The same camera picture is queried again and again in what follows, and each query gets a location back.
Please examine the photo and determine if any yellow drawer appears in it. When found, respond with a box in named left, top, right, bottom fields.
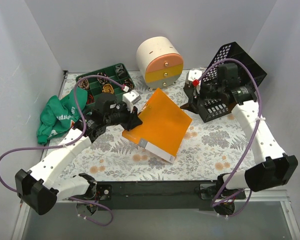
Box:
left=144, top=64, right=183, bottom=83

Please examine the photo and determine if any grey bottom drawer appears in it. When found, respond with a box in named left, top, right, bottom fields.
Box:
left=146, top=74, right=181, bottom=89

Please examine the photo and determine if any orange folder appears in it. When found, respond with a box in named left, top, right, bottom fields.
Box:
left=122, top=88, right=192, bottom=164

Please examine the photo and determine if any orange drawer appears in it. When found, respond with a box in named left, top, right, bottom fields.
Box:
left=145, top=53, right=184, bottom=73

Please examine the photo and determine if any cream round drawer cabinet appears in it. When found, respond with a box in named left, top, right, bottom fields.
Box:
left=136, top=36, right=180, bottom=84

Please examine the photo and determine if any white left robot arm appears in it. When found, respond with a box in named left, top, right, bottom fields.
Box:
left=15, top=90, right=143, bottom=215

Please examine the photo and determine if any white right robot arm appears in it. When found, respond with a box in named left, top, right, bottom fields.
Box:
left=181, top=61, right=298, bottom=199

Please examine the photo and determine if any green compartment organizer box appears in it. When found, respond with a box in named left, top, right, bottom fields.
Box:
left=75, top=63, right=135, bottom=112

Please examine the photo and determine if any black mesh file basket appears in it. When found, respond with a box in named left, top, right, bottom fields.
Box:
left=196, top=41, right=267, bottom=123

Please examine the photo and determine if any green cloth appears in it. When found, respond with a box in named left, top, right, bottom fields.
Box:
left=36, top=87, right=88, bottom=145

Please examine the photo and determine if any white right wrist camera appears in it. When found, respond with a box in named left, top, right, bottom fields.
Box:
left=185, top=69, right=203, bottom=87

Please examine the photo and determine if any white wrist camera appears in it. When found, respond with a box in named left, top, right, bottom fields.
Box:
left=122, top=90, right=141, bottom=112
left=185, top=69, right=203, bottom=87

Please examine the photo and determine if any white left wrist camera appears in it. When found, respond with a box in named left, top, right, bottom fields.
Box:
left=122, top=90, right=141, bottom=112

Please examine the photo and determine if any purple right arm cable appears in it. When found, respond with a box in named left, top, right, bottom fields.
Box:
left=196, top=58, right=264, bottom=218

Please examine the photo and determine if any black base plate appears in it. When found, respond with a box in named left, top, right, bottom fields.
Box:
left=94, top=179, right=246, bottom=211

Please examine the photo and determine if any aluminium frame rail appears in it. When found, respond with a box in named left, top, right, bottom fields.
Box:
left=12, top=190, right=300, bottom=240

